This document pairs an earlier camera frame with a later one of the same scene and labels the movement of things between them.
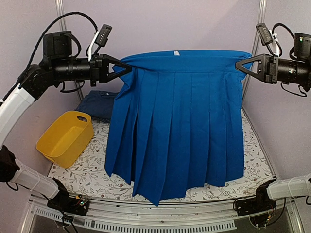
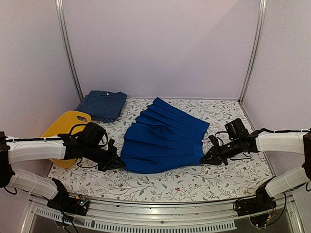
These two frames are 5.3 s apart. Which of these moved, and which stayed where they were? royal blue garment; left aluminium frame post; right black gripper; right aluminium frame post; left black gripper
Moved: right black gripper; left black gripper; royal blue garment
Stayed: right aluminium frame post; left aluminium frame post
